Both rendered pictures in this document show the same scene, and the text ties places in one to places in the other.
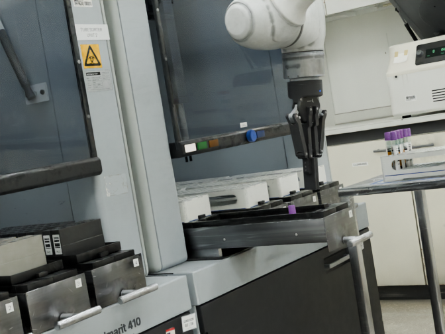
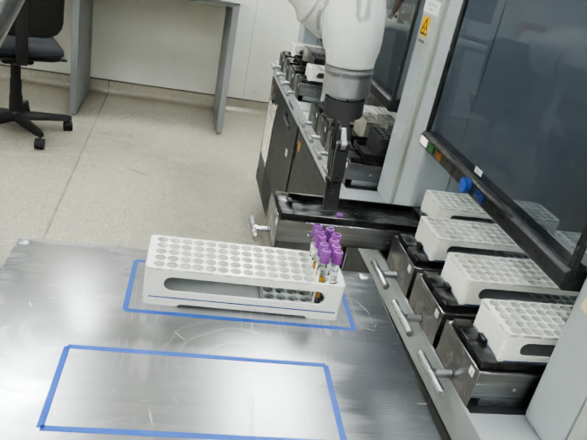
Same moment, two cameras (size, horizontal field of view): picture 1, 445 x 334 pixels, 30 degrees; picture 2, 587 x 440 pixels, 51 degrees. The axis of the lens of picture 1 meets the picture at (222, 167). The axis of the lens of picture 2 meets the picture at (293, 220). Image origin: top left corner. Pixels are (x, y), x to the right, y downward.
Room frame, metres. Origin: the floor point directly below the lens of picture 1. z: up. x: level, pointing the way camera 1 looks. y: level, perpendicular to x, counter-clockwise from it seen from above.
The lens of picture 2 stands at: (2.52, -1.10, 1.35)
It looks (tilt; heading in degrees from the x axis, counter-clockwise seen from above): 25 degrees down; 132
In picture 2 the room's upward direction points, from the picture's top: 12 degrees clockwise
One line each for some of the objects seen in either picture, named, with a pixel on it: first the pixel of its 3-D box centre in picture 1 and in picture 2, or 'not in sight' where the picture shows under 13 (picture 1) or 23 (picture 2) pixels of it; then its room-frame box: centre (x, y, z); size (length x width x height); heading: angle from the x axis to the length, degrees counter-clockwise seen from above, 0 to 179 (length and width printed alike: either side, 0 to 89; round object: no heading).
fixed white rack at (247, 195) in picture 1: (208, 202); (490, 246); (2.05, 0.05, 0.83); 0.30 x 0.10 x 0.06; 55
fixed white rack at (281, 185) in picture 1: (242, 192); (525, 286); (2.18, -0.04, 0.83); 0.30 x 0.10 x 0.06; 55
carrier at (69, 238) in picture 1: (79, 240); (376, 142); (1.54, 0.29, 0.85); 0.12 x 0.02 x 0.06; 145
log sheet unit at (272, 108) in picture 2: not in sight; (265, 128); (0.38, 0.98, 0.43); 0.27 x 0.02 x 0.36; 145
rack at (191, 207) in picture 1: (149, 215); (488, 216); (1.96, 0.19, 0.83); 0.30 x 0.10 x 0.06; 55
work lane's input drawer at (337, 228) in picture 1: (214, 233); (410, 230); (1.86, 0.04, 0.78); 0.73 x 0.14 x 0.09; 55
